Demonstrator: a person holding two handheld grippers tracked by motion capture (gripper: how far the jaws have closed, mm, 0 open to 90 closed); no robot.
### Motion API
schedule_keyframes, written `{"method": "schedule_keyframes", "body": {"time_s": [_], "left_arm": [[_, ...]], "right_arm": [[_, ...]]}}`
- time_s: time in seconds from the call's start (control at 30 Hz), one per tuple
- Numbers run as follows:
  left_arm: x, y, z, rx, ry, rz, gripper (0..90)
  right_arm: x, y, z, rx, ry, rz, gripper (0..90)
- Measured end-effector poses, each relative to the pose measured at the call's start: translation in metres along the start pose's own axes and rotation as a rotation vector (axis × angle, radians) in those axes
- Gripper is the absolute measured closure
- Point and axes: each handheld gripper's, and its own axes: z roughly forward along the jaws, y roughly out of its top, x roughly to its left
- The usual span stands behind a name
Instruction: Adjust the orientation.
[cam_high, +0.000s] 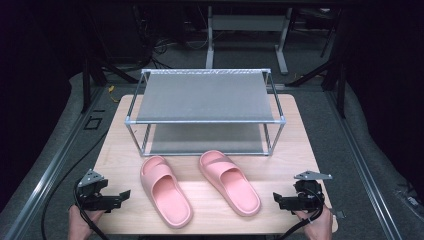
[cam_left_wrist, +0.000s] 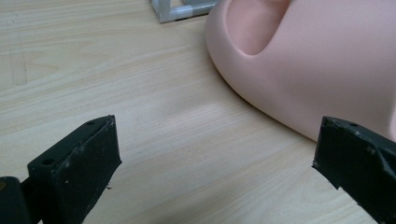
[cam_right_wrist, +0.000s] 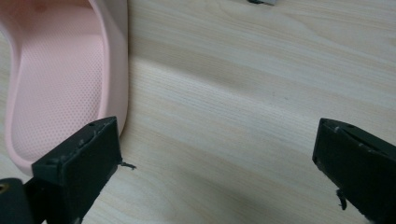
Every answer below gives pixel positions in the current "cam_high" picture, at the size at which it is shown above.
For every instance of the person's left hand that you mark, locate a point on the person's left hand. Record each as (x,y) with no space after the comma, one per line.
(80,225)

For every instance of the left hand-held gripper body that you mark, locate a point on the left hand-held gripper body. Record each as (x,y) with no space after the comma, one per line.
(91,193)

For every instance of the white metal stand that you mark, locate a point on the white metal stand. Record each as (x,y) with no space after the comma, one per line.
(246,23)

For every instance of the grey metal shoe rack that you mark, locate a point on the grey metal shoe rack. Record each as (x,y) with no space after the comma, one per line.
(206,96)

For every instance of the grey tape piece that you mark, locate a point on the grey tape piece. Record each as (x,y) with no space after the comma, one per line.
(340,214)

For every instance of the person's right hand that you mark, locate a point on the person's right hand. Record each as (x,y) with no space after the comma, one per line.
(318,226)

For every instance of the yellow tag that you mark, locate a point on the yellow tag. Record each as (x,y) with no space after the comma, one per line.
(111,89)

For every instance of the black metal stand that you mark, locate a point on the black metal stand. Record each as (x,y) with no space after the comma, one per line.
(340,76)
(87,83)

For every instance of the aluminium rail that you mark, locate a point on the aluminium rail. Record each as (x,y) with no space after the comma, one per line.
(363,170)
(50,176)

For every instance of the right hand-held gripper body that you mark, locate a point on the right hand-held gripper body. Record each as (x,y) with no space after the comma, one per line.
(308,196)

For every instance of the pink slipper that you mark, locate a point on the pink slipper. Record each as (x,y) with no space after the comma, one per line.
(168,196)
(233,186)

